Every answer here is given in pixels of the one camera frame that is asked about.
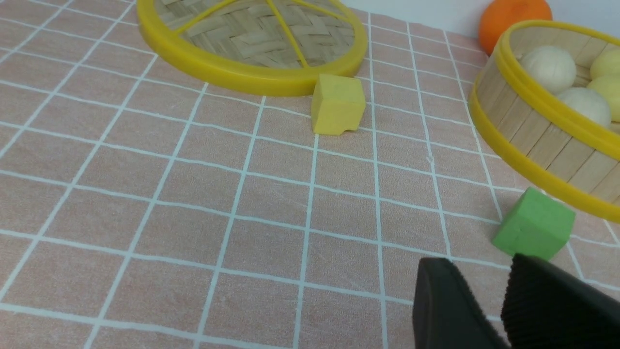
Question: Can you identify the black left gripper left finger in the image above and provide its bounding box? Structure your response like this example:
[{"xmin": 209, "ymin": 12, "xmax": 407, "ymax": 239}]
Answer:
[{"xmin": 412, "ymin": 257, "xmax": 509, "ymax": 349}]

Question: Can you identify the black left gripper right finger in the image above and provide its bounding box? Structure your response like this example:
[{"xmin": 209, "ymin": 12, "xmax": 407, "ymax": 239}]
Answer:
[{"xmin": 501, "ymin": 254, "xmax": 620, "ymax": 349}]

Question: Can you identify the white bun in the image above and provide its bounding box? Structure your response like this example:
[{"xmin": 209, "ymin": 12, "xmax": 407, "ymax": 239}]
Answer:
[
  {"xmin": 556, "ymin": 87, "xmax": 612, "ymax": 128},
  {"xmin": 519, "ymin": 46, "xmax": 576, "ymax": 94}
]

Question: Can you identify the yellow bun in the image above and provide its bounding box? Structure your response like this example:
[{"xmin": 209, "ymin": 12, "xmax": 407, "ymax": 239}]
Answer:
[
  {"xmin": 589, "ymin": 48, "xmax": 620, "ymax": 81},
  {"xmin": 587, "ymin": 73, "xmax": 620, "ymax": 123}
]

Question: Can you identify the yellow bamboo steamer tray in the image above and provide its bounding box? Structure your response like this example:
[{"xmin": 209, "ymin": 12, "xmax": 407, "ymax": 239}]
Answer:
[{"xmin": 468, "ymin": 20, "xmax": 620, "ymax": 222}]

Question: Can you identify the yellow woven steamer lid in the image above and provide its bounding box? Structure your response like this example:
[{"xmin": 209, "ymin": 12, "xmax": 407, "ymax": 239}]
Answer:
[{"xmin": 136, "ymin": 0, "xmax": 368, "ymax": 96}]

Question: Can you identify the green cube block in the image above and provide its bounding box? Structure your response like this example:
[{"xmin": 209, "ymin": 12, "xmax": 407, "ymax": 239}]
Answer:
[{"xmin": 492, "ymin": 187, "xmax": 576, "ymax": 261}]

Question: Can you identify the yellow cube block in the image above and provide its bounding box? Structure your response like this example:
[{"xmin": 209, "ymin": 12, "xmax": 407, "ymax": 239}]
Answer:
[{"xmin": 310, "ymin": 74, "xmax": 366, "ymax": 136}]

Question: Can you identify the orange fruit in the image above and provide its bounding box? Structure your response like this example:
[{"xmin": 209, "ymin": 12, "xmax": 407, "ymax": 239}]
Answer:
[{"xmin": 478, "ymin": 0, "xmax": 552, "ymax": 56}]

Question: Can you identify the pink checked tablecloth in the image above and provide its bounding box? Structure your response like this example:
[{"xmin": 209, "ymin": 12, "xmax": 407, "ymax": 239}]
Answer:
[{"xmin": 0, "ymin": 0, "xmax": 620, "ymax": 349}]

